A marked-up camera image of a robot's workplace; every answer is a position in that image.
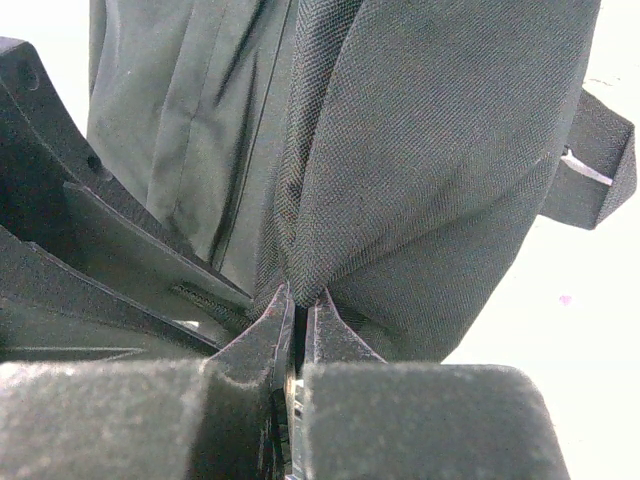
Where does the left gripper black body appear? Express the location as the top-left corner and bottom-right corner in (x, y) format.
(1, 38), (251, 360)

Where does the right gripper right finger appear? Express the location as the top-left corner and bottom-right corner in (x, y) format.
(294, 294), (568, 479)

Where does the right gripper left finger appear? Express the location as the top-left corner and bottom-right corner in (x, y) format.
(1, 287), (294, 479)

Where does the black student backpack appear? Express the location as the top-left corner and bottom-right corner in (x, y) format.
(87, 1), (636, 361)

